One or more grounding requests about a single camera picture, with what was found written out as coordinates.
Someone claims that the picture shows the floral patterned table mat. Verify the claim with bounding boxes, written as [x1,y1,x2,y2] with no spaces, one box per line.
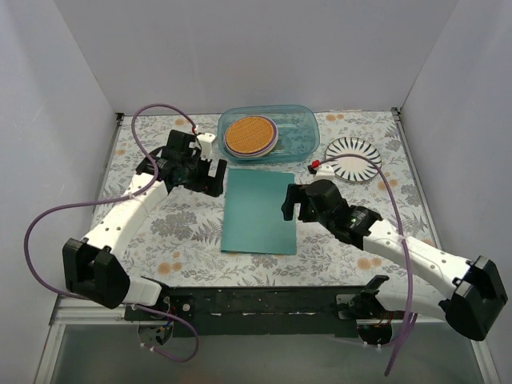
[119,111,436,286]

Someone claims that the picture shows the teal plastic folder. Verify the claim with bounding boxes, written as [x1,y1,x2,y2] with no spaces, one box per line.
[221,168,297,255]

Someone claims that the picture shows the blue striped white plate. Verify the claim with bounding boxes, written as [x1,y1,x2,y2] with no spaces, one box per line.
[325,137,382,182]

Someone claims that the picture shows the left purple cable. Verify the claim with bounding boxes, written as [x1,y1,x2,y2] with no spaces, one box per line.
[22,103,201,363]

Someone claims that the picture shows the aluminium frame rail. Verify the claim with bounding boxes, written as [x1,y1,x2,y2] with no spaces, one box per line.
[51,293,445,324]

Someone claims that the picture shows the orange woven round coaster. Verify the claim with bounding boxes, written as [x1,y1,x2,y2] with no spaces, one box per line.
[223,115,279,158]

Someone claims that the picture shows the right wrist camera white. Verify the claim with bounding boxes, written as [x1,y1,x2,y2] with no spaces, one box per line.
[308,160,335,182]

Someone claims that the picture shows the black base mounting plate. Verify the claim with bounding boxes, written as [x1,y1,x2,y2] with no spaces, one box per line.
[125,286,395,339]

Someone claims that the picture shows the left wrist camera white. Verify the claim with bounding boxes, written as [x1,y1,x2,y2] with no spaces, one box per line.
[196,133,217,162]

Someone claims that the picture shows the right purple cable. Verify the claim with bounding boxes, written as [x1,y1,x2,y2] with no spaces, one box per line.
[310,154,419,377]

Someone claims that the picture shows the purple cable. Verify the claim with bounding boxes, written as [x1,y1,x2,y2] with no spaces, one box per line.
[22,103,201,363]
[310,154,419,377]

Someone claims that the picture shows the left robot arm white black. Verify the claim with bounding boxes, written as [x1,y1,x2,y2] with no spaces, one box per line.
[62,130,227,320]

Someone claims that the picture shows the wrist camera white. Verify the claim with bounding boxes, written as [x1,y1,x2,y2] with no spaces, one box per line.
[308,160,335,182]
[196,133,217,162]

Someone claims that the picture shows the clear teal plastic container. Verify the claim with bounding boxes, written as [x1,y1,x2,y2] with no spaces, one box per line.
[218,105,320,165]

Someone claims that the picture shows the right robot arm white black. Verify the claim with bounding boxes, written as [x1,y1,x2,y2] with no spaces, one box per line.
[282,180,508,341]

